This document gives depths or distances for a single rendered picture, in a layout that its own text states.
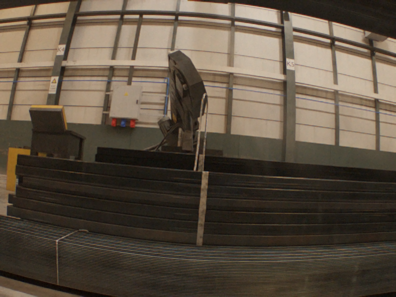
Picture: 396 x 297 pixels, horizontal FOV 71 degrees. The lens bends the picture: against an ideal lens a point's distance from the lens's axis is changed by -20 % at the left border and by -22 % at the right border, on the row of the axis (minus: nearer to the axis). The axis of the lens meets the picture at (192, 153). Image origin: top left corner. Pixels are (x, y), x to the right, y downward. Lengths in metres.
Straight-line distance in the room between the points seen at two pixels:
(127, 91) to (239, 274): 7.29
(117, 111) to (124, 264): 7.13
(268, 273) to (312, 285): 0.16
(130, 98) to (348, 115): 5.77
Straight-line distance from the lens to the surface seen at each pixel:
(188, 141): 3.56
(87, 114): 8.50
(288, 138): 8.12
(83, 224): 1.16
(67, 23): 9.29
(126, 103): 7.94
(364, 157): 9.32
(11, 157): 4.38
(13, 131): 9.20
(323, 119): 8.96
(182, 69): 3.12
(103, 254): 0.92
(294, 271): 0.96
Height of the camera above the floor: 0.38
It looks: 4 degrees up
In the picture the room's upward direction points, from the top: 5 degrees clockwise
